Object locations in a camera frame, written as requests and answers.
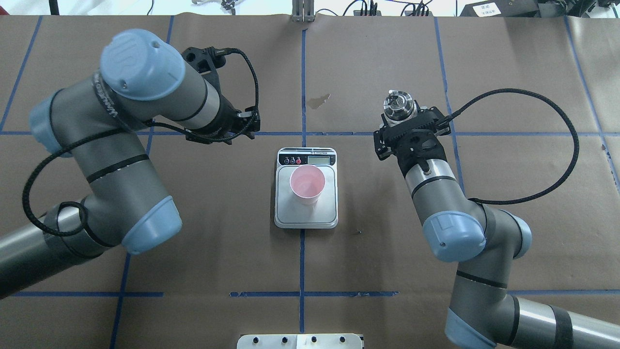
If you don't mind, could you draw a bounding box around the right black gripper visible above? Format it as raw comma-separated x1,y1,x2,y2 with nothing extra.
373,107,452,170

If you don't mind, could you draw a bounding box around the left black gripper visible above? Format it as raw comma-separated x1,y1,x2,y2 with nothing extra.
213,96,261,145

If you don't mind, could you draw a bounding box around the clear glass sauce bottle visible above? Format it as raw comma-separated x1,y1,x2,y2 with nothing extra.
383,89,418,127

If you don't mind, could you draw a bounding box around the pink plastic cup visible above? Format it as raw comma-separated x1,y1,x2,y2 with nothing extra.
289,165,327,205

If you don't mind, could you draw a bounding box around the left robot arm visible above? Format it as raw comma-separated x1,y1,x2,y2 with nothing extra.
0,29,261,299

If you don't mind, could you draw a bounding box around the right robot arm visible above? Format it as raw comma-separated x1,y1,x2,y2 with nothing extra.
374,105,620,349

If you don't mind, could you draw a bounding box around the silver kitchen scale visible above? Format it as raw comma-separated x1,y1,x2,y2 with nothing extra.
273,147,339,229

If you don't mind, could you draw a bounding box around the brown paper table cover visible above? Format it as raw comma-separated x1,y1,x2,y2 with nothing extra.
1,13,619,349

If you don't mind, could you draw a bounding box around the blue tape line lengthwise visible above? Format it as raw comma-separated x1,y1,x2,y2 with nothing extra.
299,29,308,334

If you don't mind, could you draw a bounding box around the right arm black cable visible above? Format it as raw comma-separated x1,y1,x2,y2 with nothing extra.
443,88,580,205

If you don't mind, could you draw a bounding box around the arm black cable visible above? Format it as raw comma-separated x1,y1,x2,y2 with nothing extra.
443,88,580,205
22,47,260,237

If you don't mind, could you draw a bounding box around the aluminium frame post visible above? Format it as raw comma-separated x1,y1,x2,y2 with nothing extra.
291,0,316,23

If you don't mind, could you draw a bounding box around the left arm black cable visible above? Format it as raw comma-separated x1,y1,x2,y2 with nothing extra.
22,47,260,237

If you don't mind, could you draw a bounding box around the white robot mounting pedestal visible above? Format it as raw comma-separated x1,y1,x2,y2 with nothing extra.
236,333,365,349

